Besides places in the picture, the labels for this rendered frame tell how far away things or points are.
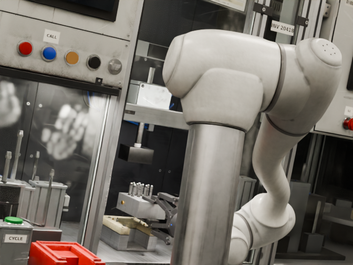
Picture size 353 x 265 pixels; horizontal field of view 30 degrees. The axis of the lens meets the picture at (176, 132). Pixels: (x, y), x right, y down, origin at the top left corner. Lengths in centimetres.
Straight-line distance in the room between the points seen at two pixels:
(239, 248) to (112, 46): 59
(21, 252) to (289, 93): 71
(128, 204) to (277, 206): 49
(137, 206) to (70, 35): 55
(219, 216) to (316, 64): 31
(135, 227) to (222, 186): 92
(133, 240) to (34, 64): 70
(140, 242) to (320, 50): 102
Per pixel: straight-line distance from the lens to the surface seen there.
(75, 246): 167
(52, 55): 161
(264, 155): 136
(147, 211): 190
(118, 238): 192
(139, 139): 199
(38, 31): 160
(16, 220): 153
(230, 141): 115
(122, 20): 169
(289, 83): 118
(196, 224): 113
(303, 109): 123
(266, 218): 166
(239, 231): 162
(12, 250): 153
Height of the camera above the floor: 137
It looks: 3 degrees down
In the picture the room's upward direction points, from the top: 11 degrees clockwise
